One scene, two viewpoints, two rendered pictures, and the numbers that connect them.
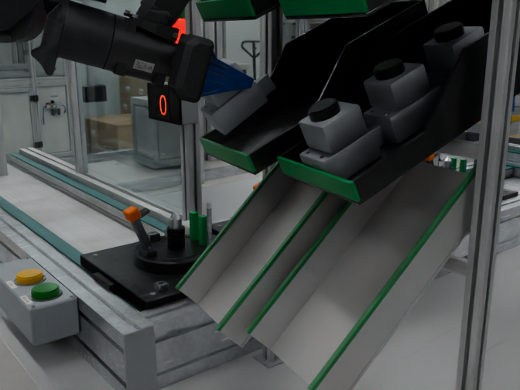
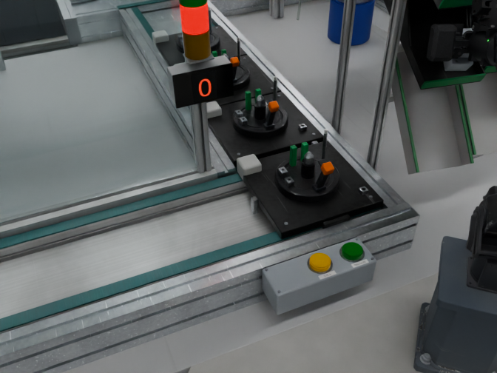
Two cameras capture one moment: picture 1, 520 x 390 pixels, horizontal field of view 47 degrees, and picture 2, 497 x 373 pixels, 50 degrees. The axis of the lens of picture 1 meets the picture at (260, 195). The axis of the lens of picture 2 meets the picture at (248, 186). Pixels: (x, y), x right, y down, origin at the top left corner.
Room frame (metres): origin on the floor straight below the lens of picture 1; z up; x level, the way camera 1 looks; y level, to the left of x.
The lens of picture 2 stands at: (0.82, 1.03, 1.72)
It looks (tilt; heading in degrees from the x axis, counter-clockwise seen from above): 40 degrees down; 286
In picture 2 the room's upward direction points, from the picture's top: 1 degrees counter-clockwise
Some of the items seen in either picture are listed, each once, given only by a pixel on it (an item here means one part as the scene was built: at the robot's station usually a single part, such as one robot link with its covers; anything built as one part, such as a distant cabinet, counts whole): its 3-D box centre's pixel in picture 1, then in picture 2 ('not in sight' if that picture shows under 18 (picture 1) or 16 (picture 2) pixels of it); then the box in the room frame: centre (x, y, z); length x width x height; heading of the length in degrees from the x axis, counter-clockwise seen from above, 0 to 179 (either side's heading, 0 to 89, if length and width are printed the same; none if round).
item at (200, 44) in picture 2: not in sight; (197, 41); (1.17, 0.16, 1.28); 0.05 x 0.05 x 0.05
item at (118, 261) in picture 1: (176, 264); (306, 184); (0.94, 0.14, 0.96); 0.24 x 0.24 x 0.02; 38
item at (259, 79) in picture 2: not in sight; (225, 66); (1.25, -0.25, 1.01); 0.24 x 0.24 x 0.13; 38
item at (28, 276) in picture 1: (29, 278); (319, 263); (0.88, 0.36, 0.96); 0.04 x 0.04 x 0.02
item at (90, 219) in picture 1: (114, 242); (176, 232); (1.19, 0.31, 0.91); 0.84 x 0.28 x 0.10; 38
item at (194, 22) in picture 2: (172, 32); (194, 15); (1.17, 0.16, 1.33); 0.05 x 0.05 x 0.05
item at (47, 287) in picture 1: (46, 293); (352, 252); (0.82, 0.32, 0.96); 0.04 x 0.04 x 0.02
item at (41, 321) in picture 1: (32, 297); (319, 274); (0.88, 0.36, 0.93); 0.21 x 0.07 x 0.06; 38
